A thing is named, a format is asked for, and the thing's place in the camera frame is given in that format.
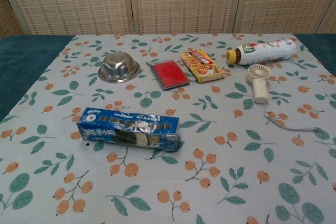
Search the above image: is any white handheld fan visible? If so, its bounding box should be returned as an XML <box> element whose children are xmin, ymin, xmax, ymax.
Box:
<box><xmin>245</xmin><ymin>64</ymin><xmax>322</xmax><ymax>132</ymax></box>

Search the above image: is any white labelled drink bottle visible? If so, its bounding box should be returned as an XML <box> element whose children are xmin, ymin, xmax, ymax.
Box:
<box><xmin>226</xmin><ymin>38</ymin><xmax>297</xmax><ymax>66</ymax></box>

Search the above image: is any red ink pad case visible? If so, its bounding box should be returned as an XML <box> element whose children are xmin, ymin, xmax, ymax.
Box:
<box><xmin>149</xmin><ymin>60</ymin><xmax>191</xmax><ymax>91</ymax></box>

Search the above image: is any yellow snack box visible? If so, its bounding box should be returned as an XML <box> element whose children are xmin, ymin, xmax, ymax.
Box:
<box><xmin>180</xmin><ymin>49</ymin><xmax>226</xmax><ymax>84</ymax></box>

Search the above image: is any woven folding screen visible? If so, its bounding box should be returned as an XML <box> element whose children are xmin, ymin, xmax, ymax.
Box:
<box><xmin>0</xmin><ymin>0</ymin><xmax>336</xmax><ymax>39</ymax></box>

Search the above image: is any stainless steel bowl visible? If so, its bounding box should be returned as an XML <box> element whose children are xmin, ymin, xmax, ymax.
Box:
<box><xmin>98</xmin><ymin>52</ymin><xmax>141</xmax><ymax>84</ymax></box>

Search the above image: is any floral patterned tablecloth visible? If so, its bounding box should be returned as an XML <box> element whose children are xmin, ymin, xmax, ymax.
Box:
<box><xmin>0</xmin><ymin>33</ymin><xmax>336</xmax><ymax>224</ymax></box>

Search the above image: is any blue cookie package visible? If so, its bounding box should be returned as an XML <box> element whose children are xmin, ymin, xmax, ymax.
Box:
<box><xmin>76</xmin><ymin>107</ymin><xmax>181</xmax><ymax>153</ymax></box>

